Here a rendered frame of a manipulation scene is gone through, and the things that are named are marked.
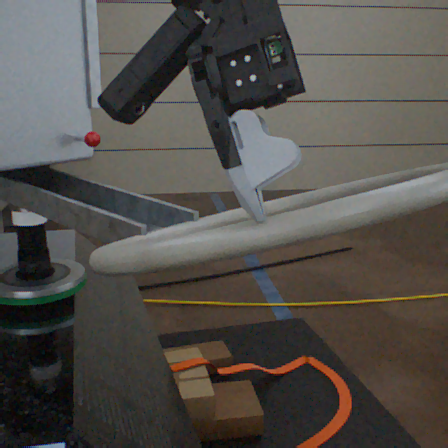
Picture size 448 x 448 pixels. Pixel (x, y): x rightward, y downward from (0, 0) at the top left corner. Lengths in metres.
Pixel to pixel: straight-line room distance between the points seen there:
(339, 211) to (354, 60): 5.95
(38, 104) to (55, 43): 0.12
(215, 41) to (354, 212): 0.18
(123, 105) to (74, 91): 0.68
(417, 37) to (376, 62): 0.53
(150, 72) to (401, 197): 0.24
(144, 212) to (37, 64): 0.35
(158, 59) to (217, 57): 0.05
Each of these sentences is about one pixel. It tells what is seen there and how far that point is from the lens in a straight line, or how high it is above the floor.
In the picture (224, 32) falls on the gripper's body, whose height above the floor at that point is 1.34.
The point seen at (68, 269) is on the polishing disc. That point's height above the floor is 0.88.
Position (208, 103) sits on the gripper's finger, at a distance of 0.43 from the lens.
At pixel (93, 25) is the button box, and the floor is 1.40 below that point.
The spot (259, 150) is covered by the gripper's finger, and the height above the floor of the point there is 1.25.
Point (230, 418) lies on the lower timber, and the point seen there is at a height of 0.10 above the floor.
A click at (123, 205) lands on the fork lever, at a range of 1.03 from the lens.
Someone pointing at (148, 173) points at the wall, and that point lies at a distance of 6.06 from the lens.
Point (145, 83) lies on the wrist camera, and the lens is 0.47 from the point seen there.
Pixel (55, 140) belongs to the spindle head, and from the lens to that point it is 1.13.
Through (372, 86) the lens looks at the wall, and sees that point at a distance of 6.49.
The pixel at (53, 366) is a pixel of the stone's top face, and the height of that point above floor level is 0.83.
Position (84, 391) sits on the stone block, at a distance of 0.94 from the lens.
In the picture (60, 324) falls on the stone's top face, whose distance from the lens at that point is 1.13.
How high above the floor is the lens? 1.31
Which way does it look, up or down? 16 degrees down
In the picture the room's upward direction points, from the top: straight up
